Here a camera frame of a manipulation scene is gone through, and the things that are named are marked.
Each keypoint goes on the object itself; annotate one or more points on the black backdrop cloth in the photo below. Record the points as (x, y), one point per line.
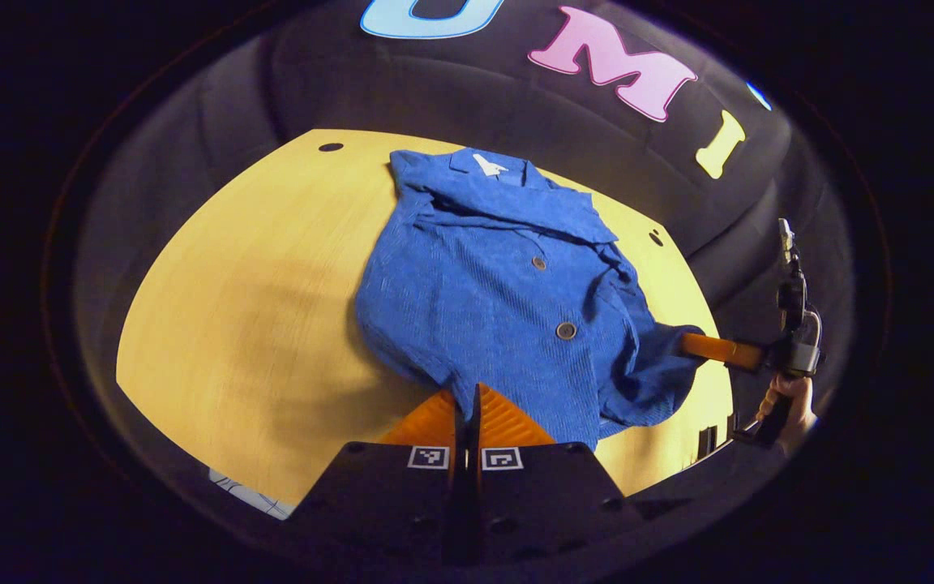
(475, 89)

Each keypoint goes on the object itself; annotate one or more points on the blue button-up jacket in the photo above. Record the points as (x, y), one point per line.
(475, 284)

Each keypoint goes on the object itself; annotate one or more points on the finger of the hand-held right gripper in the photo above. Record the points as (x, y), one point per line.
(722, 350)

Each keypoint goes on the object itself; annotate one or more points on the white patterned sheet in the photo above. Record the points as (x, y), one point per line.
(252, 495)

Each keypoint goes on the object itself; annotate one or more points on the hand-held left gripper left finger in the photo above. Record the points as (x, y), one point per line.
(386, 495)

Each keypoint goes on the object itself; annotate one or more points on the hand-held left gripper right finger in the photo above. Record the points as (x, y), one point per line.
(548, 495)

